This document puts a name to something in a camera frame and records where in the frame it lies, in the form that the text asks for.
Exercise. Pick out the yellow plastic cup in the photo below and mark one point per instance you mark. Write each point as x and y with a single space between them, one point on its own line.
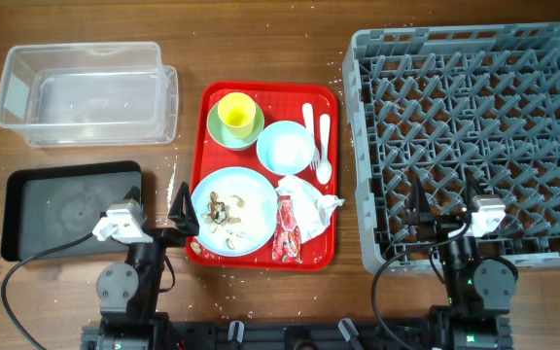
237 111

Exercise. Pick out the white napkin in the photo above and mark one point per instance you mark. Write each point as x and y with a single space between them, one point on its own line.
312 210

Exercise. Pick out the white plastic spoon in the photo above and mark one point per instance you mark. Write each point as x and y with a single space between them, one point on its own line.
324 170

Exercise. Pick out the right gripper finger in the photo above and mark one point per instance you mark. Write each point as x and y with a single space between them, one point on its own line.
417 208
471 190

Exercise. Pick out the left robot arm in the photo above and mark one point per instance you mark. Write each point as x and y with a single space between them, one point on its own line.
129 290

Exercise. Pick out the light blue plate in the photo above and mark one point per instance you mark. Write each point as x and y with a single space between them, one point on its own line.
260 208

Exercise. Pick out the white plastic fork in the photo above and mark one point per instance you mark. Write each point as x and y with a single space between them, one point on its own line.
308 117

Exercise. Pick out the grey dishwasher rack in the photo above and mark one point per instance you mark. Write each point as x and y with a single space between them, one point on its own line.
447 104

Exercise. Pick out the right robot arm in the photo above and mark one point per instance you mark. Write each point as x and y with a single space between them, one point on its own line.
479 289

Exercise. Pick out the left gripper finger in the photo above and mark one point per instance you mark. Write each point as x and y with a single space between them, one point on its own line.
134 194
182 213

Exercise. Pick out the red snack wrapper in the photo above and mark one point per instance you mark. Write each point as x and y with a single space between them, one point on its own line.
286 243

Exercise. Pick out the green bowl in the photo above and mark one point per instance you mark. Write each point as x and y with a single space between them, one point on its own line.
223 137

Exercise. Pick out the black plastic tray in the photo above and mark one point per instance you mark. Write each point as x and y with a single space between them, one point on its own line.
49 207

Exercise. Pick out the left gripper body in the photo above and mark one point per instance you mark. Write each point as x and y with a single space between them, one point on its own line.
173 237

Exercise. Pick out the nut shell on tray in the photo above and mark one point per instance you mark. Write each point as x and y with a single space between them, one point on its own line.
196 248

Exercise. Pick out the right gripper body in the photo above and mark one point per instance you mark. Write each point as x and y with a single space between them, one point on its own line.
444 225

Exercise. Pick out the red serving tray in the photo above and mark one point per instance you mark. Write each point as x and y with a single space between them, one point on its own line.
279 102

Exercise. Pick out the food scraps on plate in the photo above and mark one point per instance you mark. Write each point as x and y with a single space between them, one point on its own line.
224 217

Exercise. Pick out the light blue bowl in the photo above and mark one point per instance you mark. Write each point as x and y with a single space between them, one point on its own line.
285 148

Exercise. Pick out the clear plastic waste bin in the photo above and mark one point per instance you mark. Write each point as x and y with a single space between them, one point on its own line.
89 94

